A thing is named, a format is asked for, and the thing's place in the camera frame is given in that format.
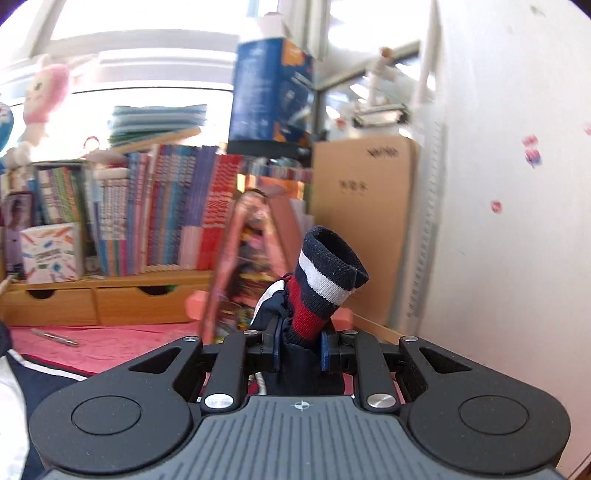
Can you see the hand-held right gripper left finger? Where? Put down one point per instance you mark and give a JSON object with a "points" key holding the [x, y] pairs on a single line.
{"points": [[226, 369]]}

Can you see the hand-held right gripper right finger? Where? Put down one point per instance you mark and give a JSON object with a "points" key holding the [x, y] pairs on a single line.
{"points": [[374, 369]]}

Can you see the white and navy jacket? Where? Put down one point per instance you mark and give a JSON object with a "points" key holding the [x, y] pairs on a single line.
{"points": [[318, 277]]}

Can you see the pink embossed table mat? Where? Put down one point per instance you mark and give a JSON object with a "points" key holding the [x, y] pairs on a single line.
{"points": [[115, 346]]}

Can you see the wooden drawer organizer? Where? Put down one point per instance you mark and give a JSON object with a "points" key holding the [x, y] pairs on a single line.
{"points": [[115, 300]]}

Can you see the brown cardboard box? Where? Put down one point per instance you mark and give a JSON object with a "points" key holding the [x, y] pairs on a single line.
{"points": [[360, 207]]}

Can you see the pen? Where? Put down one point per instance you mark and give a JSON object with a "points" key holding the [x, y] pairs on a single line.
{"points": [[55, 337]]}

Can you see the row of colourful thin books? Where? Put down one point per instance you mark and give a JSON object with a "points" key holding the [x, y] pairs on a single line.
{"points": [[161, 207]]}

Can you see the white pencil-print box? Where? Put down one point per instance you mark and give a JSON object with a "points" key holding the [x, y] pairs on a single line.
{"points": [[51, 254]]}

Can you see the smartphone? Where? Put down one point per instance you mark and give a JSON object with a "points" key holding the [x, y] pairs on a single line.
{"points": [[18, 230]]}

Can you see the stack of teal booklets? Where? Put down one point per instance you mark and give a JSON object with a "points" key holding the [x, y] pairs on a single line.
{"points": [[157, 122]]}

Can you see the blue cardboard box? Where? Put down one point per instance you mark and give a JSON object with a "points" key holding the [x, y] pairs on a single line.
{"points": [[270, 92]]}

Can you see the pink plush toy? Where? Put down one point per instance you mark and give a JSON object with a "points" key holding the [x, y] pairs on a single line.
{"points": [[44, 92]]}

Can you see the pink wall sticker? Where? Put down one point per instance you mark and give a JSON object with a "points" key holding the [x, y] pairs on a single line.
{"points": [[531, 150], [496, 206]]}

